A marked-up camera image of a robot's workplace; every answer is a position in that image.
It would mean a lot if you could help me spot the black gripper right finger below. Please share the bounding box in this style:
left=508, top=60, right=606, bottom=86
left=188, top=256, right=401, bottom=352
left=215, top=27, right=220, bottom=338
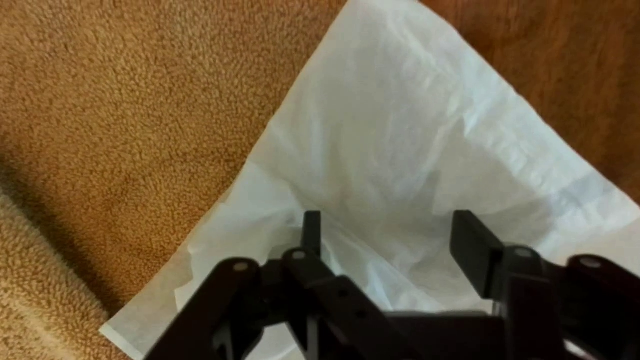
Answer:
left=451, top=208, right=640, bottom=360

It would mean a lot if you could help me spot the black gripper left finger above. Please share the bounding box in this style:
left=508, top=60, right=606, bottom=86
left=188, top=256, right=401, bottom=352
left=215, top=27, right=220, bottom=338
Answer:
left=145, top=208, right=402, bottom=360

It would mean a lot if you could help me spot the white cloth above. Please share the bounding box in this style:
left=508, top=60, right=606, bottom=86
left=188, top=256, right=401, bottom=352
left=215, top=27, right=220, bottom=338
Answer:
left=98, top=0, right=640, bottom=360

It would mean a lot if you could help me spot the orange towel under black case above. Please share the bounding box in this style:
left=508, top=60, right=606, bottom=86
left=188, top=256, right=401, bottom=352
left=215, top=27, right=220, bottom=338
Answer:
left=0, top=0, right=349, bottom=360

